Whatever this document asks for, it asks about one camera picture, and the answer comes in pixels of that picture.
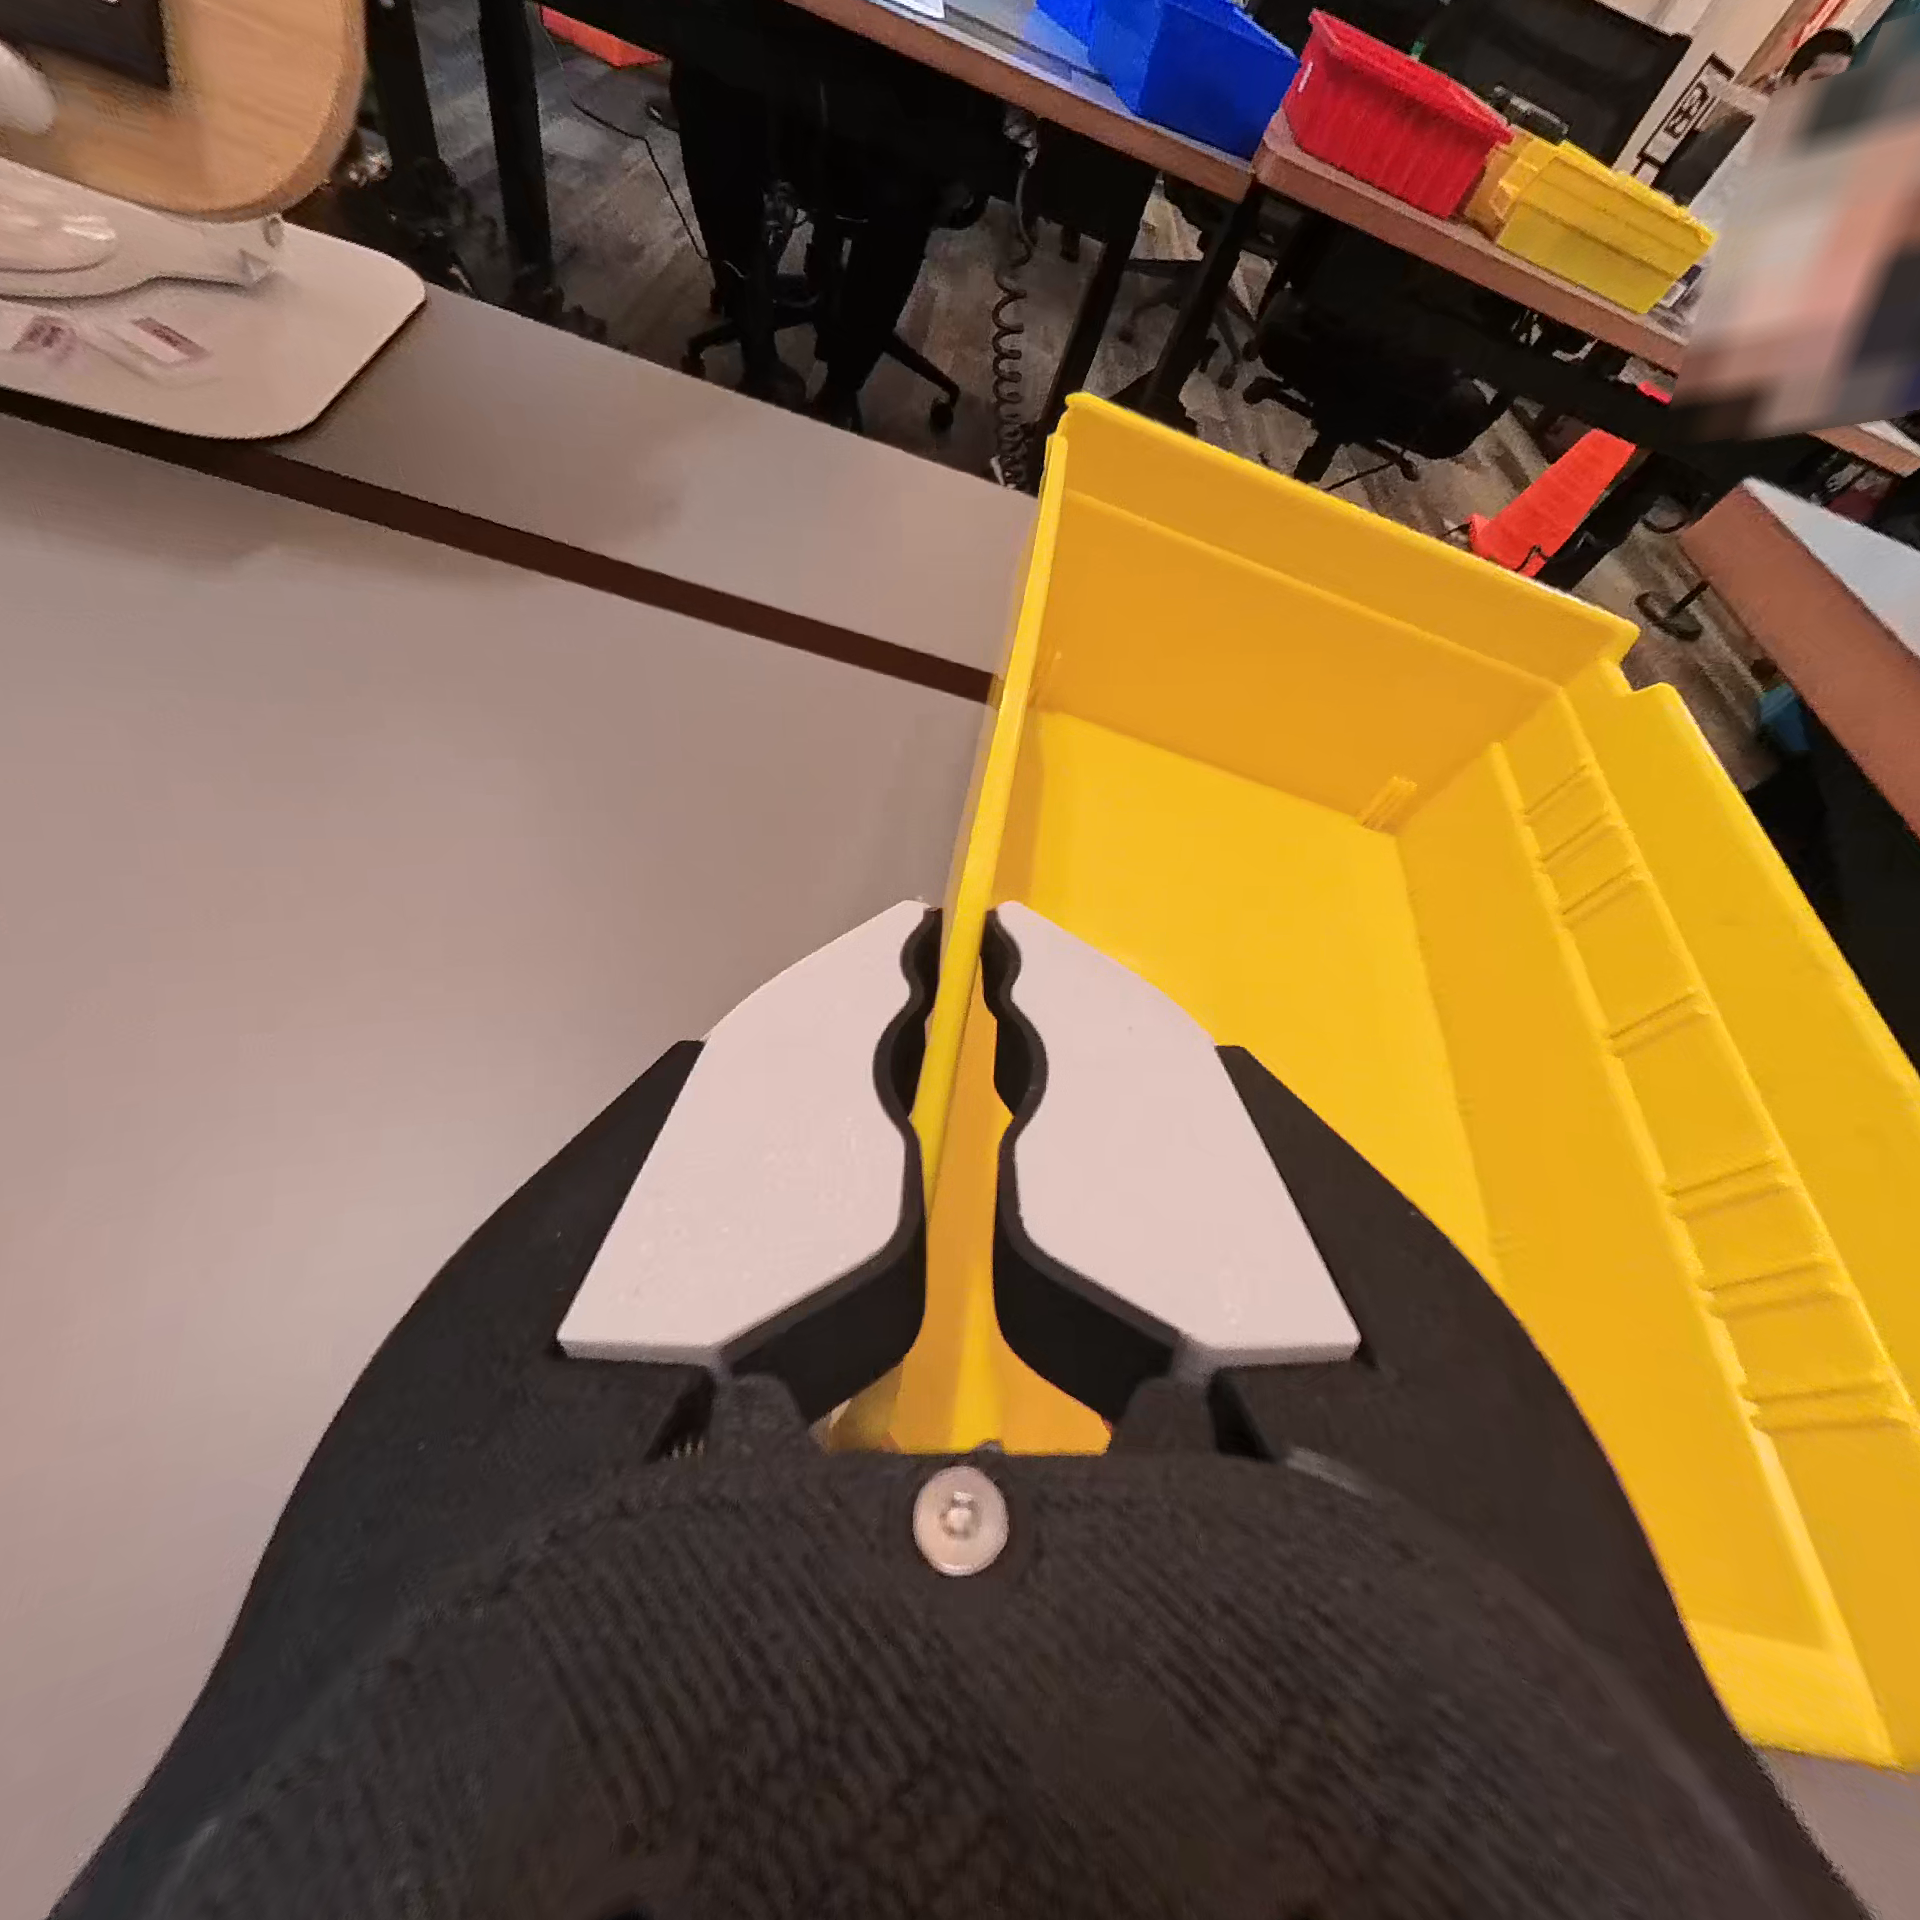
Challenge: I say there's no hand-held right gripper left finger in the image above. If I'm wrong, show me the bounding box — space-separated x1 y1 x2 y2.
556 897 944 1425

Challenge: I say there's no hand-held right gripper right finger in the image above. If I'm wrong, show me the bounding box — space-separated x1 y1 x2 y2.
982 900 1366 1425

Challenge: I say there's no yellow plastic box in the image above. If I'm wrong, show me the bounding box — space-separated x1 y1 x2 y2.
824 393 1920 1772

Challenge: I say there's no orange bin on floor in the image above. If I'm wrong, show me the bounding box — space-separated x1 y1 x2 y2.
1467 430 1642 580

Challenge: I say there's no black office chair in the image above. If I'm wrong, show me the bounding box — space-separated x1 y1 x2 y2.
1241 225 1520 484
668 57 964 432

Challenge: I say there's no wooden edged table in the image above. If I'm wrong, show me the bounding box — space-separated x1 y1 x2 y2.
1678 479 1920 835

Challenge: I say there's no white rounded board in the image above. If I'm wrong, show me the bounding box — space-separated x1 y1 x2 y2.
0 210 432 447

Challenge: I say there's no long wooden table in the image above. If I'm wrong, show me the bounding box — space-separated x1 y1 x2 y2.
780 0 1260 206
1252 119 1920 473

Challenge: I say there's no small orange storage bin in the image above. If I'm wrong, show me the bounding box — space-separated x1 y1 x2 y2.
1464 129 1562 238

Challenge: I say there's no small yellow storage bin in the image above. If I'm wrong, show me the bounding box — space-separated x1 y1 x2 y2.
1492 142 1721 319

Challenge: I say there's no red storage bin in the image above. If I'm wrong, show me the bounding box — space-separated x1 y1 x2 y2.
1282 11 1514 222

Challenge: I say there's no white device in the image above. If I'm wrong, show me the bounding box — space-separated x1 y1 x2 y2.
0 154 291 297

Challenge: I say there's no round wooden board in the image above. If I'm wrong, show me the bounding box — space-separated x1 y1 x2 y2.
66 0 371 222

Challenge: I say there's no black monitor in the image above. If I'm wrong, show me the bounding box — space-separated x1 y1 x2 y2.
1417 0 1692 134

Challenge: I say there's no dark panel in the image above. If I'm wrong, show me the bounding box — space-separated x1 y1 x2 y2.
0 0 170 89

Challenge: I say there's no black coiled cable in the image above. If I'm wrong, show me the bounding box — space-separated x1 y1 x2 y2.
986 247 1056 495

